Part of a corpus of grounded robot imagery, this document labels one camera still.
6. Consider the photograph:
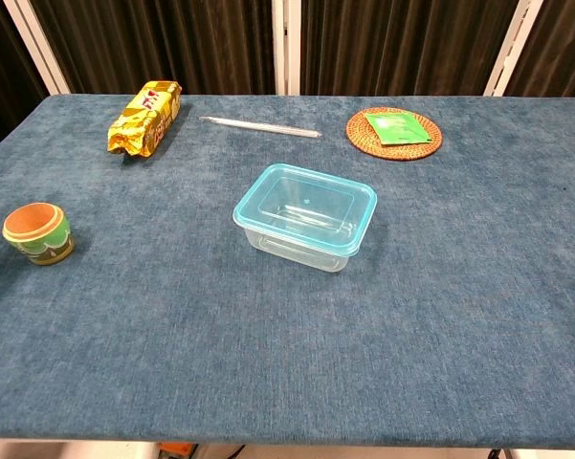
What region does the clear plastic food container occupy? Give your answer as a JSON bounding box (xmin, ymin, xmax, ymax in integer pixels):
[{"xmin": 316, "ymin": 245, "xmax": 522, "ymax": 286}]
[{"xmin": 242, "ymin": 223, "xmax": 363, "ymax": 274}]

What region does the blue cup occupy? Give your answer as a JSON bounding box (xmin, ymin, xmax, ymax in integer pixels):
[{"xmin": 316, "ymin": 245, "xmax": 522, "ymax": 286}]
[{"xmin": 232, "ymin": 163, "xmax": 379, "ymax": 252}]

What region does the clear wrapped straw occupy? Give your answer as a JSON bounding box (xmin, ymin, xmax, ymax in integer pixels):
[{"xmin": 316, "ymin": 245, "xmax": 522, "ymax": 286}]
[{"xmin": 199, "ymin": 115, "xmax": 323, "ymax": 141}]

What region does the blue table cloth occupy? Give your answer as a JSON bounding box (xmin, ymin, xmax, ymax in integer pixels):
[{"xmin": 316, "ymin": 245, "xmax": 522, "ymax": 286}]
[{"xmin": 0, "ymin": 94, "xmax": 575, "ymax": 453}]

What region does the round woven rattan coaster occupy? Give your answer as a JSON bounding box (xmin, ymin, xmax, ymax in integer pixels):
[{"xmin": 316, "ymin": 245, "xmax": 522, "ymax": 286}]
[{"xmin": 345, "ymin": 106, "xmax": 445, "ymax": 161}]

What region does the green square packet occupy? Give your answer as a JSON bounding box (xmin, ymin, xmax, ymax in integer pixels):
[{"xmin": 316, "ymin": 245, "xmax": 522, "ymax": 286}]
[{"xmin": 365, "ymin": 110, "xmax": 434, "ymax": 146}]

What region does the yellow snack package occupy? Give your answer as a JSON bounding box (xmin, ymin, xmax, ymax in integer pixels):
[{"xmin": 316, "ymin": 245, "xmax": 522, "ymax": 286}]
[{"xmin": 106, "ymin": 80, "xmax": 183, "ymax": 159}]

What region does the dark pleated curtain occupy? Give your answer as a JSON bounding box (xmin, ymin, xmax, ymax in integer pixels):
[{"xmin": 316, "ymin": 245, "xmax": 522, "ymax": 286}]
[
  {"xmin": 299, "ymin": 0, "xmax": 521, "ymax": 97},
  {"xmin": 503, "ymin": 0, "xmax": 575, "ymax": 98},
  {"xmin": 0, "ymin": 0, "xmax": 50, "ymax": 154},
  {"xmin": 30, "ymin": 0, "xmax": 276, "ymax": 96}
]

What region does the white frame post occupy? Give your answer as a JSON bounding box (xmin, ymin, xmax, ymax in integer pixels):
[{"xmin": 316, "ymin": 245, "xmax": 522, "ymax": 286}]
[
  {"xmin": 482, "ymin": 0, "xmax": 544, "ymax": 98},
  {"xmin": 272, "ymin": 0, "xmax": 302, "ymax": 96},
  {"xmin": 2, "ymin": 0, "xmax": 73, "ymax": 96}
]

